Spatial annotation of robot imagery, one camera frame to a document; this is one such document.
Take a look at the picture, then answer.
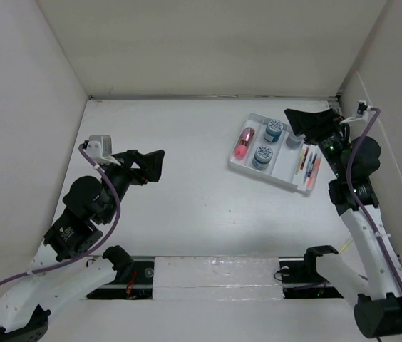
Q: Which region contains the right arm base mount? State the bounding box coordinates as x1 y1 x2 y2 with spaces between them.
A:
274 259 343 299

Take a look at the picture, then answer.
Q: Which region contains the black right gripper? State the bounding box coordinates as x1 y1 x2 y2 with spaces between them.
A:
285 107 349 179

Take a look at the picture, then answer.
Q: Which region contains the pink capped tube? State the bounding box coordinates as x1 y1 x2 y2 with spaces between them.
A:
234 127 255 160

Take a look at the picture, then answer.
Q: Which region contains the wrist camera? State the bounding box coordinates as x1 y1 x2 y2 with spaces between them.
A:
81 135 113 164
355 100 373 122

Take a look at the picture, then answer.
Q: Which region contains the grey clear small jar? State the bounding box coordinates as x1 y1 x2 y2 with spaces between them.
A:
286 132 304 149

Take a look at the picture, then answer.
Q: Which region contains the blue patterned lid jar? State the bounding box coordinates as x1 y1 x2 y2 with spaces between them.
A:
252 145 273 170

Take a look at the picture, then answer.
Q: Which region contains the black red pen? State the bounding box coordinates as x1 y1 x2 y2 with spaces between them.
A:
299 147 310 171

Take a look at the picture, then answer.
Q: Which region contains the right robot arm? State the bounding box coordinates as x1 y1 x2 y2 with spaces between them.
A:
284 105 402 341

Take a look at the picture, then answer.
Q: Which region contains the red wires left slot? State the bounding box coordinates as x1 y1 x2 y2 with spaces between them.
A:
124 272 140 299

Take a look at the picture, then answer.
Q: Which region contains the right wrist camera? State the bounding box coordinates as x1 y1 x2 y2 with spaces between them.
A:
355 100 373 122

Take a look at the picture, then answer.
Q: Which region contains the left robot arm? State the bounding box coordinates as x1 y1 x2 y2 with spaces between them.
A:
0 142 165 341

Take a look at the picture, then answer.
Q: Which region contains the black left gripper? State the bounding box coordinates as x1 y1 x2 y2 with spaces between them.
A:
103 148 165 222

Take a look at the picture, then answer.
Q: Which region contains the clear blue pen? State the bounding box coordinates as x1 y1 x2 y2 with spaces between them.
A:
304 153 318 181

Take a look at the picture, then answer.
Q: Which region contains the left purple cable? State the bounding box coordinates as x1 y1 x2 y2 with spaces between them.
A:
0 145 122 307

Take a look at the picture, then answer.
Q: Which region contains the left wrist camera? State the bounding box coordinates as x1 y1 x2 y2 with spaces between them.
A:
81 135 113 164

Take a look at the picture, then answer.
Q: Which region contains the white divided tray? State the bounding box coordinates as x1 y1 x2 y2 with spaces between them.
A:
228 113 322 195

